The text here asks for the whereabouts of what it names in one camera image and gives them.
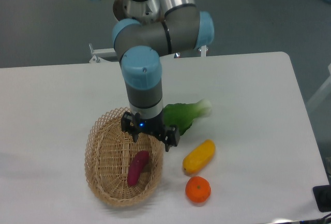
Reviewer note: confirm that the green bok choy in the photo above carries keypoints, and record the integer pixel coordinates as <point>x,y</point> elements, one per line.
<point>183,114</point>

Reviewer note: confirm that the yellow bell pepper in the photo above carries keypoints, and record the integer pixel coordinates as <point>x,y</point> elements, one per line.
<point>199,157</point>

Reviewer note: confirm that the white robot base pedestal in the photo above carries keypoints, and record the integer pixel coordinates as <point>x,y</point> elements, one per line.
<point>145,12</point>

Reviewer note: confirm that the purple sweet potato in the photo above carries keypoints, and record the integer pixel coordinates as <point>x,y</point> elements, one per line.
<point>136,167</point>

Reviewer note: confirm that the white metal frame bracket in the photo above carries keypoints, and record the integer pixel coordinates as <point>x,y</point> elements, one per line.
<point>109,54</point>

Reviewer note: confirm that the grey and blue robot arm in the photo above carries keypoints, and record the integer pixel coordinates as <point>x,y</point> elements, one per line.
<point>148,30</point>

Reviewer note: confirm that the orange tangerine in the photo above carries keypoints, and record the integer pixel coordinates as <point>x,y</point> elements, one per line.
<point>198,189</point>

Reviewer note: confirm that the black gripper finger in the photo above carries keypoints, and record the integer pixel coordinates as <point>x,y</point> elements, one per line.
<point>170,137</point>
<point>130,123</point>

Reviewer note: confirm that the woven wicker basket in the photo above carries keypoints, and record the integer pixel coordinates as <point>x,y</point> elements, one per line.
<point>108,155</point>

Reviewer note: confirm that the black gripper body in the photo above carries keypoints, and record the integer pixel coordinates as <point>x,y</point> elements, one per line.
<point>151,126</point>

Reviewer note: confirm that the black device at table edge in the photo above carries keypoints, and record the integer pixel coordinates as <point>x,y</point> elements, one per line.
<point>322,197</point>

